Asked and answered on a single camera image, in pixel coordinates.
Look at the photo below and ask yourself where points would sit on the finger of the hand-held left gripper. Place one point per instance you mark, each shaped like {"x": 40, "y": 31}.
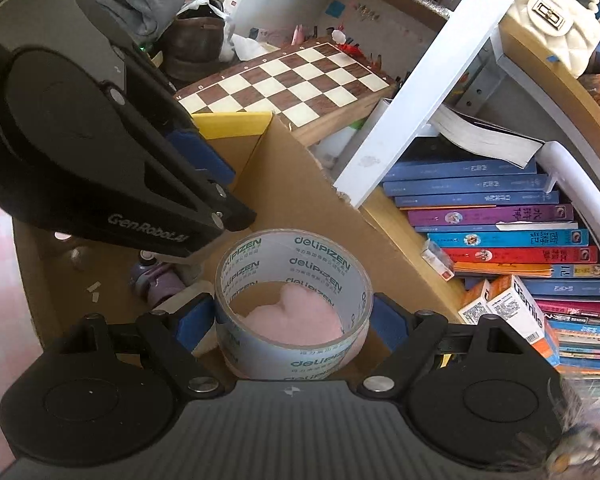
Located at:
{"x": 232, "y": 215}
{"x": 205, "y": 157}

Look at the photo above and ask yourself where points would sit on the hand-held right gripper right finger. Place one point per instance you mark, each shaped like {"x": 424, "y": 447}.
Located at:
{"x": 387, "y": 320}

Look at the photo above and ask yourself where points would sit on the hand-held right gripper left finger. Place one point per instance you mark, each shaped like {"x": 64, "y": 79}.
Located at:
{"x": 197, "y": 317}

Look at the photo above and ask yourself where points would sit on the yellow cardboard box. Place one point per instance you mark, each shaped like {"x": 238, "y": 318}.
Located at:
{"x": 290, "y": 180}

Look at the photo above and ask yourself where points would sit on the clear packing tape roll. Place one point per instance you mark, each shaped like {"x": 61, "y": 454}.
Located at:
{"x": 260, "y": 355}

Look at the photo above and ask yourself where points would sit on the pink heart plush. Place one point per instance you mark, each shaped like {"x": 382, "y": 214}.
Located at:
{"x": 305, "y": 315}

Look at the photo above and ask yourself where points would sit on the small red white carton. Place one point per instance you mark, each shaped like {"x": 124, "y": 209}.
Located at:
{"x": 437, "y": 260}

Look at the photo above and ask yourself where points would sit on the brown leather shoe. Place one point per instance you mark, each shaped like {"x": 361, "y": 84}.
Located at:
{"x": 195, "y": 45}

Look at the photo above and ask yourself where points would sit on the wooden chessboard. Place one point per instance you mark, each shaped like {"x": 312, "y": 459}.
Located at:
{"x": 290, "y": 80}

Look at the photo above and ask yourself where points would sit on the orange and white carton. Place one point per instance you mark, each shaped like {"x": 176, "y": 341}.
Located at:
{"x": 520, "y": 310}

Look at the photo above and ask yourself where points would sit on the stack of colourful books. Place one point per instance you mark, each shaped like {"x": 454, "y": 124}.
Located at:
{"x": 480, "y": 185}

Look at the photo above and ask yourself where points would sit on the blue sticky note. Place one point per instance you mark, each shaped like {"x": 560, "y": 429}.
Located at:
{"x": 336, "y": 8}

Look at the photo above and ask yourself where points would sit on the thick paperback book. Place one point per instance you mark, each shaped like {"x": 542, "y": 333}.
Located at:
{"x": 490, "y": 142}

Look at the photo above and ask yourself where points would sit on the white cubby shelf unit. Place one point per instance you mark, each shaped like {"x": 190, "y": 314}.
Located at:
{"x": 380, "y": 15}

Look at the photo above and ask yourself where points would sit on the white rolled tube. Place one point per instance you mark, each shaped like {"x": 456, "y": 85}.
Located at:
{"x": 587, "y": 190}

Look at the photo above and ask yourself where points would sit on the wooden bookshelf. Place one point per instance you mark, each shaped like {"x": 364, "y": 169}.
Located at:
{"x": 560, "y": 95}

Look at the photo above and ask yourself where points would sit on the white quilted handbag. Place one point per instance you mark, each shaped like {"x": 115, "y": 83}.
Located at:
{"x": 555, "y": 25}

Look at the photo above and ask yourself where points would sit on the white shelf post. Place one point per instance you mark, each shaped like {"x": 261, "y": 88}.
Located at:
{"x": 430, "y": 75}

